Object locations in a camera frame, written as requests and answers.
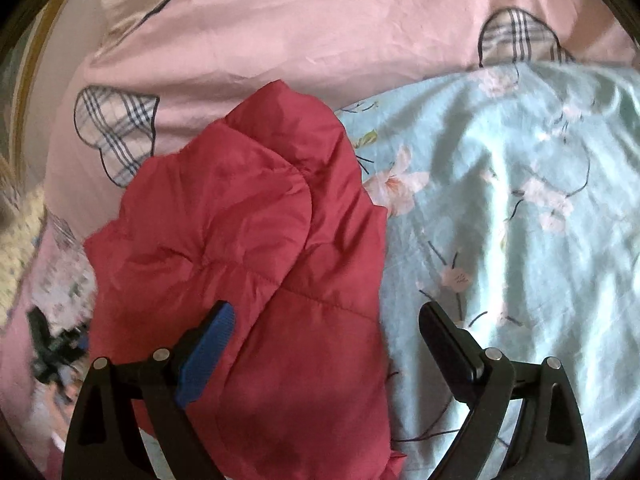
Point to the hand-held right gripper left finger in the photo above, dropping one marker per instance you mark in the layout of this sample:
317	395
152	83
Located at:
205	352

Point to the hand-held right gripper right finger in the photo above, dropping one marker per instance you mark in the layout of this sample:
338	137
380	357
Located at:
452	347

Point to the red quilted coat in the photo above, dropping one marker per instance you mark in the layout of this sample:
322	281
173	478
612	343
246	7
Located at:
250	240

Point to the white floral garment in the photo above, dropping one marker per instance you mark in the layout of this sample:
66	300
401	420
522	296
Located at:
70	272

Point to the light blue floral bedsheet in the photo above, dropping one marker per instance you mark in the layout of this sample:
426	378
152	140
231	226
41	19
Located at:
525	260

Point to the yellow floral pillow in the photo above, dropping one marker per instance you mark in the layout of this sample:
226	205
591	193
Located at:
22	230

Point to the pale wooden headboard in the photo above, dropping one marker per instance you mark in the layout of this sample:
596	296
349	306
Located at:
30	75

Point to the pink duvet with plaid hearts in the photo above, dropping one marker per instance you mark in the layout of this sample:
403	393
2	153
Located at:
300	35

